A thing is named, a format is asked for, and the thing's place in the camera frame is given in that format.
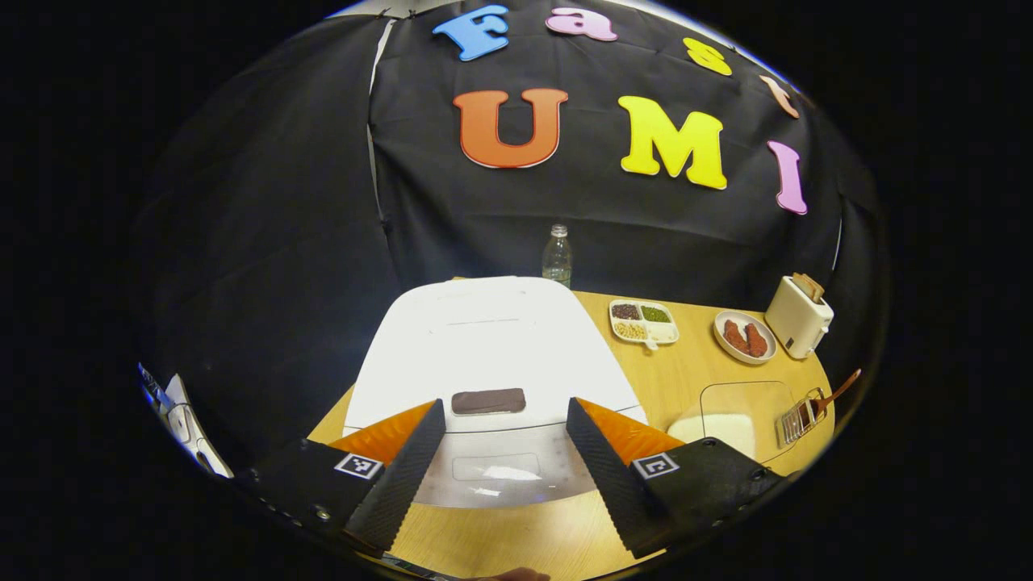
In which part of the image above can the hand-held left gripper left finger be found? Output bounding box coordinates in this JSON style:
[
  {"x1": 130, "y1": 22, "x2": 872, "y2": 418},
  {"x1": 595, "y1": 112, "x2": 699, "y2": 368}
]
[{"x1": 240, "y1": 396, "x2": 449, "y2": 556}]

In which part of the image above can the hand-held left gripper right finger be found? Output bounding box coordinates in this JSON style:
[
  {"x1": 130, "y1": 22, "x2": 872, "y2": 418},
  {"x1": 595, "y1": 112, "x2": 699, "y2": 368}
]
[{"x1": 565, "y1": 395, "x2": 785, "y2": 561}]

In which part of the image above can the white divided bean dish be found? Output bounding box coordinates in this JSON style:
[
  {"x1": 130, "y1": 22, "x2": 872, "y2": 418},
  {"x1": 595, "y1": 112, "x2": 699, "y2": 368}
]
[{"x1": 609, "y1": 299, "x2": 680, "y2": 351}]

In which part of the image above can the white rice cooker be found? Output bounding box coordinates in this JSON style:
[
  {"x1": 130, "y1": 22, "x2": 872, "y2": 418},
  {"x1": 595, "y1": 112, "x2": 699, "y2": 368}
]
[{"x1": 343, "y1": 276, "x2": 648, "y2": 509}]

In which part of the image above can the clear plastic water bottle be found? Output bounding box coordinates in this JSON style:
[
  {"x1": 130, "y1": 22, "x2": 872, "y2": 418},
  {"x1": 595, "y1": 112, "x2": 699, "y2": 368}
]
[{"x1": 542, "y1": 224, "x2": 574, "y2": 290}]

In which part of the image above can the white round plate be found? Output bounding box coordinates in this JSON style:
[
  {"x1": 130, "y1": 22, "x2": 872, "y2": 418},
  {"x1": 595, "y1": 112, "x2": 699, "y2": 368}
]
[{"x1": 713, "y1": 310, "x2": 778, "y2": 366}]

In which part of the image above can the white toaster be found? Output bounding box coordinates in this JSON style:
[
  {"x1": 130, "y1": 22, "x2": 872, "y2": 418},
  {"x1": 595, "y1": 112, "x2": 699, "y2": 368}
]
[{"x1": 764, "y1": 274, "x2": 834, "y2": 360}]

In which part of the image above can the brown wooden spoon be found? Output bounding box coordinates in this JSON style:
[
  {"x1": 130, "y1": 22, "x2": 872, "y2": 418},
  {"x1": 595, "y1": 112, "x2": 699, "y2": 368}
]
[{"x1": 809, "y1": 369, "x2": 863, "y2": 420}]

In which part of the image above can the black backdrop cloth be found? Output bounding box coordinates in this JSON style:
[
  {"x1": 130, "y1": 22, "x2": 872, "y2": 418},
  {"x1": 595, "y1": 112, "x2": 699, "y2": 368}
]
[{"x1": 133, "y1": 0, "x2": 889, "y2": 469}]

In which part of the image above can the white side desk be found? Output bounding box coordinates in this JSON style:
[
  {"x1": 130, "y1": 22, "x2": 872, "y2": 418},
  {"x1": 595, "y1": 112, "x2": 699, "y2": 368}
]
[{"x1": 139, "y1": 363, "x2": 235, "y2": 479}]

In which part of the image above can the white rice box clear lid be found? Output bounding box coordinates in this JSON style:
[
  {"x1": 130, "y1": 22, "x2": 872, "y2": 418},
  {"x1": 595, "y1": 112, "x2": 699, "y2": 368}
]
[{"x1": 668, "y1": 380, "x2": 798, "y2": 467}]

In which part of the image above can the wire chopstick holder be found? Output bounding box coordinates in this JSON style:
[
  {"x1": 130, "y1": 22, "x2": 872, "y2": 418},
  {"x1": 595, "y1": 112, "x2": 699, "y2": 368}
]
[{"x1": 775, "y1": 387, "x2": 828, "y2": 449}]

